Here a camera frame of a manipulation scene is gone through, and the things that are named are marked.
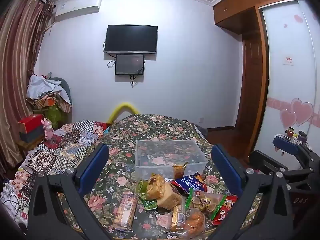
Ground long biscuit packet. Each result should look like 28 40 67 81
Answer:
112 192 138 231

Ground pink heart decals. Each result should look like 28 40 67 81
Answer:
267 97 320 128

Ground white air conditioner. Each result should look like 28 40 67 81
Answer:
54 0 102 22

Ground clear plastic storage container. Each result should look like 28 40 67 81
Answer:
134 139 208 180

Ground frosted sliding door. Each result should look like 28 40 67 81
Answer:
257 0 320 163

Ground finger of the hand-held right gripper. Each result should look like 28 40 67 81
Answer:
249 150 320 189
272 134 320 172

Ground dark box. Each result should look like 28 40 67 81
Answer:
19 127 45 143

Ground striped brown curtain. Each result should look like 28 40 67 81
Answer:
0 0 55 180

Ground golden snack bar packet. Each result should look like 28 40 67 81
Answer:
170 204 187 232

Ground green snack packet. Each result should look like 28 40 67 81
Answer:
140 195 160 210
135 180 150 195

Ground patchwork quilt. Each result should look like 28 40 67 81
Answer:
0 120 110 230

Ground black monitor cable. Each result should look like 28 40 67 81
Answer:
128 74 141 87

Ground small black wall monitor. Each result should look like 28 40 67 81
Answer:
115 54 146 76

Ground pile of clothes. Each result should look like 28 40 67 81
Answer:
26 72 73 131

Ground pink plush toy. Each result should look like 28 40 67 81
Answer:
41 118 54 141

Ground cake slice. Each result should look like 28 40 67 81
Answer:
156 182 183 210

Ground wooden wardrobe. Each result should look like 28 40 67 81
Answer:
212 0 308 160

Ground clear packet of brown snacks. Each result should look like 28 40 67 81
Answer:
146 174 167 200

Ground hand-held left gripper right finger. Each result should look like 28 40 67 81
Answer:
211 144 296 240

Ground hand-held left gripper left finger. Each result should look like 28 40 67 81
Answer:
27 142 110 240

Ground small orange-brown snack packet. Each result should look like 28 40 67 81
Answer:
173 163 188 179

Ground round bun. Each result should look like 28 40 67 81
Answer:
184 209 207 239

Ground blue snack bag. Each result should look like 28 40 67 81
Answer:
171 172 208 195

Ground tangled black cables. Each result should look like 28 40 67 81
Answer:
1 185 28 220

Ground red snack packet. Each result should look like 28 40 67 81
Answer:
212 194 238 226

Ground green-edged round cookie packet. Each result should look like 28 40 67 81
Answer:
185 189 227 220

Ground red box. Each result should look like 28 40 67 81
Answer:
18 114 46 134

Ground floral tablecloth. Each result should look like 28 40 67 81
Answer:
32 114 263 240

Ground wall-mounted black television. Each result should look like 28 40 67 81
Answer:
104 25 158 55

